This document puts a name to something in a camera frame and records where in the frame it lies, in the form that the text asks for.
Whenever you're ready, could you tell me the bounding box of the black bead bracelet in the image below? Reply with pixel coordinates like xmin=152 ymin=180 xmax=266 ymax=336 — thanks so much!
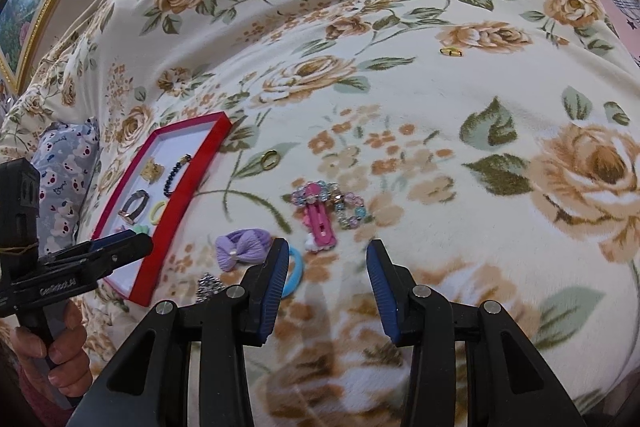
xmin=162 ymin=153 xmax=193 ymax=198

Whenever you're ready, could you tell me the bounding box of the yellow hair tie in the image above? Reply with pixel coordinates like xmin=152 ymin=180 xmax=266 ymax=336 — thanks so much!
xmin=150 ymin=200 xmax=173 ymax=225

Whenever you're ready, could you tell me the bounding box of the floral rose blanket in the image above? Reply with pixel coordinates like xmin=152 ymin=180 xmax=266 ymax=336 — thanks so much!
xmin=0 ymin=0 xmax=640 ymax=427

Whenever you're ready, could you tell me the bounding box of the person's left hand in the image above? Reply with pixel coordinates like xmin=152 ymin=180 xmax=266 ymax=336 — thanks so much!
xmin=10 ymin=298 xmax=94 ymax=401

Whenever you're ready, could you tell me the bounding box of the blue hair tie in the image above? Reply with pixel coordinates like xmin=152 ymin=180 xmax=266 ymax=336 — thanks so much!
xmin=280 ymin=245 xmax=307 ymax=299

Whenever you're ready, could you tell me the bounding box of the purple bow hair clip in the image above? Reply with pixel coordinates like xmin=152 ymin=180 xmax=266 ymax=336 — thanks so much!
xmin=215 ymin=228 xmax=273 ymax=272

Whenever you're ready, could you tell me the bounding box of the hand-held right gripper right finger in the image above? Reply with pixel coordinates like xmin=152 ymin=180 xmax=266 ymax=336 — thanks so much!
xmin=366 ymin=239 xmax=588 ymax=427

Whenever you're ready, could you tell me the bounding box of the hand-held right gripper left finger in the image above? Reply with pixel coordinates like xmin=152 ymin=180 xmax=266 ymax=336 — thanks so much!
xmin=75 ymin=237 xmax=291 ymax=427

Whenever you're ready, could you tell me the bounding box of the red jewelry box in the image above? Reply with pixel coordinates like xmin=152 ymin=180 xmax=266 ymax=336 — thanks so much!
xmin=91 ymin=111 xmax=233 ymax=308

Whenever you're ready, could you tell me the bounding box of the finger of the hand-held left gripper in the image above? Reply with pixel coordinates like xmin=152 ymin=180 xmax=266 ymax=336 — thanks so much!
xmin=45 ymin=234 xmax=154 ymax=279
xmin=65 ymin=229 xmax=146 ymax=256

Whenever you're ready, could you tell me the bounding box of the pastel crystal bead bracelet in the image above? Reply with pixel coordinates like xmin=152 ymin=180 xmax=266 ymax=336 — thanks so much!
xmin=291 ymin=181 xmax=368 ymax=230

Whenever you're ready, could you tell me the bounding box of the small gold hair claw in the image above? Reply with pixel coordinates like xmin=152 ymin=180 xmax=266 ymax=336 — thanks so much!
xmin=140 ymin=158 xmax=165 ymax=182

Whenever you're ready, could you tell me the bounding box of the grey bear print pillow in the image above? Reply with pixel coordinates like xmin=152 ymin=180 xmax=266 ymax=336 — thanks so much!
xmin=30 ymin=117 xmax=103 ymax=258

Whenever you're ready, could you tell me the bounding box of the gold wrist watch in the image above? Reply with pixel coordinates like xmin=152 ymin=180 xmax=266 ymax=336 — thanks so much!
xmin=118 ymin=189 xmax=151 ymax=225

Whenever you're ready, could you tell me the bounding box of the pink hair clip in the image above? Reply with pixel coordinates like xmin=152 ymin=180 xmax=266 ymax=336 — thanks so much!
xmin=302 ymin=182 xmax=338 ymax=253

